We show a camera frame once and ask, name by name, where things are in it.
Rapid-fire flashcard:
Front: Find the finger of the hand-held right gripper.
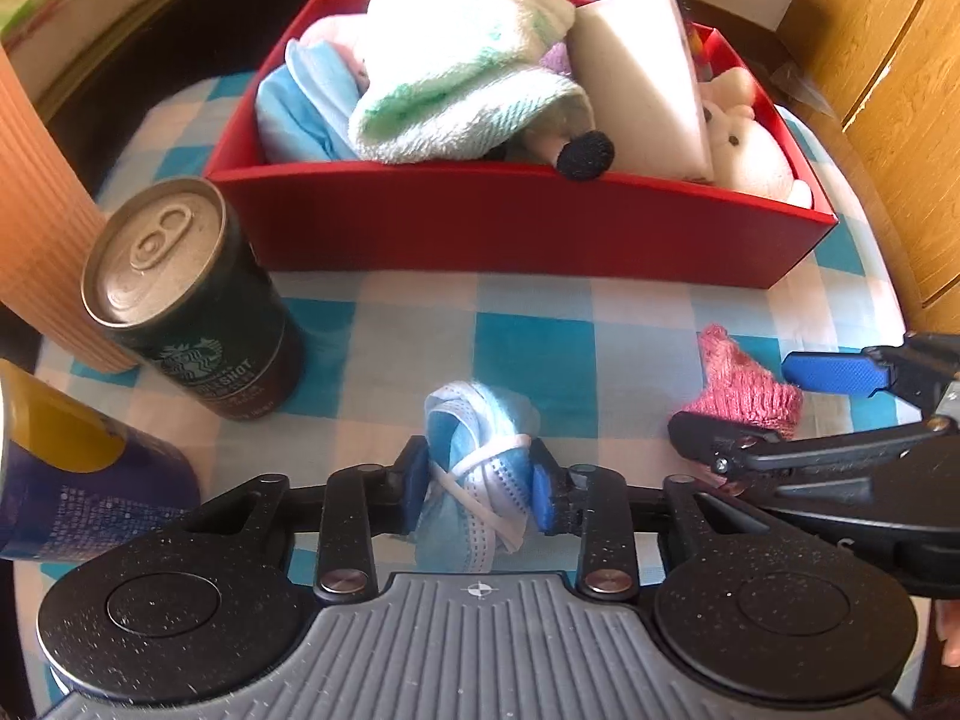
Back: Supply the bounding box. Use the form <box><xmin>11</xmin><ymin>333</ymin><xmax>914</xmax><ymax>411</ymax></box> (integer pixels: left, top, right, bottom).
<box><xmin>781</xmin><ymin>331</ymin><xmax>960</xmax><ymax>417</ymax></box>
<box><xmin>667</xmin><ymin>412</ymin><xmax>960</xmax><ymax>479</ymax></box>

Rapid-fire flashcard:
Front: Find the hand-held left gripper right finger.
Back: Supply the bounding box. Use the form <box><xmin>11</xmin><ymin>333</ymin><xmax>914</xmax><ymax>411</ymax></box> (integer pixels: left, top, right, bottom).
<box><xmin>531</xmin><ymin>439</ymin><xmax>766</xmax><ymax>602</ymax></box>

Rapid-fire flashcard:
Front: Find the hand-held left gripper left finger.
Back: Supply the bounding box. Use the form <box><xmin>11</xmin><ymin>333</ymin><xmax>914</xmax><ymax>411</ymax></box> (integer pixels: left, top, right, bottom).
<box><xmin>180</xmin><ymin>436</ymin><xmax>430</xmax><ymax>602</ymax></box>

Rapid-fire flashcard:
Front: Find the pink knitted sock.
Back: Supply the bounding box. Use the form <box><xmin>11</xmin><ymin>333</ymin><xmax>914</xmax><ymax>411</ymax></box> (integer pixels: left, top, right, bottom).
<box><xmin>669</xmin><ymin>325</ymin><xmax>805</xmax><ymax>442</ymax></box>

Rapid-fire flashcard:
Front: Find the blue face mask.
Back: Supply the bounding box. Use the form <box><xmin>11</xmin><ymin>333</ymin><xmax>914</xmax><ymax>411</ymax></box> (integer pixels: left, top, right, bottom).
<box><xmin>415</xmin><ymin>381</ymin><xmax>541</xmax><ymax>571</ymax></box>
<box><xmin>255</xmin><ymin>39</ymin><xmax>368</xmax><ymax>164</ymax></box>

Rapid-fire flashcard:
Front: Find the white plush bear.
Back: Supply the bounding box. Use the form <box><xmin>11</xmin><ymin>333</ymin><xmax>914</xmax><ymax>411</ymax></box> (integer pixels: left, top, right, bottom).
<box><xmin>701</xmin><ymin>66</ymin><xmax>815</xmax><ymax>209</ymax></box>

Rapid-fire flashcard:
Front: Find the red cardboard box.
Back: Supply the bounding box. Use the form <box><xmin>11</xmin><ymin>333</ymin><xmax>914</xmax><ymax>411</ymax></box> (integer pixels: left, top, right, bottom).
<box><xmin>204</xmin><ymin>0</ymin><xmax>839</xmax><ymax>290</ymax></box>

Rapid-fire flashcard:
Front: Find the white foam block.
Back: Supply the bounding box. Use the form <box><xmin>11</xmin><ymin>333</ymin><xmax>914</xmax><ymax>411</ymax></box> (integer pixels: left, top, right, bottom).
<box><xmin>566</xmin><ymin>0</ymin><xmax>715</xmax><ymax>182</ymax></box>

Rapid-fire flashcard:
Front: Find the white green striped towel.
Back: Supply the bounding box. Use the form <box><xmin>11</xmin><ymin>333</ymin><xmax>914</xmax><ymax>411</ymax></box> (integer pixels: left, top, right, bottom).
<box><xmin>349</xmin><ymin>0</ymin><xmax>593</xmax><ymax>164</ymax></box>

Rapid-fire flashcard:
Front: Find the blue white checkered tablecloth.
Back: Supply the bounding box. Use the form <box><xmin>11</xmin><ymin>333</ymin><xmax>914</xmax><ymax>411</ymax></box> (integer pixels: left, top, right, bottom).
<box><xmin>15</xmin><ymin>71</ymin><xmax>925</xmax><ymax>700</ymax></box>

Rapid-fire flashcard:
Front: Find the dark green drink can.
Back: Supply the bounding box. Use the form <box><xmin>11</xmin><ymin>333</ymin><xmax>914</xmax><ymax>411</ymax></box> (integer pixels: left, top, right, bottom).
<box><xmin>80</xmin><ymin>176</ymin><xmax>307</xmax><ymax>422</ymax></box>

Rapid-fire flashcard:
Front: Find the clear plastic wrap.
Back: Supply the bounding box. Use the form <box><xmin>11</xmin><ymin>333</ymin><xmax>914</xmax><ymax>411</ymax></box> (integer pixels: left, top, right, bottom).
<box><xmin>775</xmin><ymin>63</ymin><xmax>838</xmax><ymax>118</ymax></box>

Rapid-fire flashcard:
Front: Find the light wooden wardrobe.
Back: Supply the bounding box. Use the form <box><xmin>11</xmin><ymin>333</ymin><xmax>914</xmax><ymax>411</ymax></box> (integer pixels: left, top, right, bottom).
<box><xmin>775</xmin><ymin>0</ymin><xmax>960</xmax><ymax>332</ymax></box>

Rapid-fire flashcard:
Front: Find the blue yellow container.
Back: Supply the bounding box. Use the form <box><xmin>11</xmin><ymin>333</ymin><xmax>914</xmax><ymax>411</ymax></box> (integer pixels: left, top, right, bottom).
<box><xmin>0</xmin><ymin>358</ymin><xmax>203</xmax><ymax>563</ymax></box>

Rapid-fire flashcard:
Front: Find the orange ribbed cylinder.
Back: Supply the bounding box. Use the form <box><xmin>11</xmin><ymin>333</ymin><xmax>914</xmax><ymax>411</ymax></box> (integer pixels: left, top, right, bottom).
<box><xmin>0</xmin><ymin>45</ymin><xmax>143</xmax><ymax>375</ymax></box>

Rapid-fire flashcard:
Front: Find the pink plush toy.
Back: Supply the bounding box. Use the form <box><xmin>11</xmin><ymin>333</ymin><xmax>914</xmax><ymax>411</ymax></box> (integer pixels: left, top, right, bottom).
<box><xmin>300</xmin><ymin>15</ymin><xmax>372</xmax><ymax>95</ymax></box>

